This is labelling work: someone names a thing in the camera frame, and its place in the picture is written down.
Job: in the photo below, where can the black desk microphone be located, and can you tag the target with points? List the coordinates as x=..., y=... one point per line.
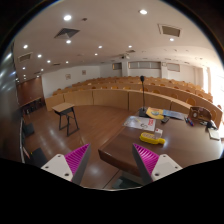
x=142, y=110

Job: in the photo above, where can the small wooden black-legged desk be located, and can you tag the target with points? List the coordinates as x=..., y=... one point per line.
x=66, y=110

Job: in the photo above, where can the black remote control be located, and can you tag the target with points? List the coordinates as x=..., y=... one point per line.
x=165, y=120

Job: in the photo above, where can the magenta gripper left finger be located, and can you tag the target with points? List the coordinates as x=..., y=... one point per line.
x=71, y=166

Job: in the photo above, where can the yellow power strip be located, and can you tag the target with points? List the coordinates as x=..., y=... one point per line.
x=151, y=139

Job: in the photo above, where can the brown cardboard box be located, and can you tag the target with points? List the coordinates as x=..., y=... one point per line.
x=199, y=113

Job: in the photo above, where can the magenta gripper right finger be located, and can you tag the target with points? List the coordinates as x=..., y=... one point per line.
x=152, y=166

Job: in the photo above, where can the blue grey paper sheet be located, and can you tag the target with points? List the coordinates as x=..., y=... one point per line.
x=173, y=114

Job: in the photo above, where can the white charger with red label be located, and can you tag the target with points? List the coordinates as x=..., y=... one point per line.
x=158, y=133

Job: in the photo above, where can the black chair at left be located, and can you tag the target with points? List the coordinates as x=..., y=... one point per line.
x=27, y=129

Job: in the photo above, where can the yellow round-print booklet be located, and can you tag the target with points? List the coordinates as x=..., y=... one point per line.
x=155, y=113

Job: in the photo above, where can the white printed paper sheet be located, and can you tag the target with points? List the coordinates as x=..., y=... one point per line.
x=142, y=123

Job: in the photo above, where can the curved wooden front bench row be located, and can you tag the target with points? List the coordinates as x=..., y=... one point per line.
x=163, y=98

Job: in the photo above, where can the large wooden lectern table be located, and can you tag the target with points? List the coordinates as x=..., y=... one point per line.
x=185, y=144

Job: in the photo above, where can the blue marker pen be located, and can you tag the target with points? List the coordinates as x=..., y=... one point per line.
x=190, y=121

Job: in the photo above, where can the white notebook at table edge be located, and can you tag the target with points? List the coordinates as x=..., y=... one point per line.
x=214, y=134

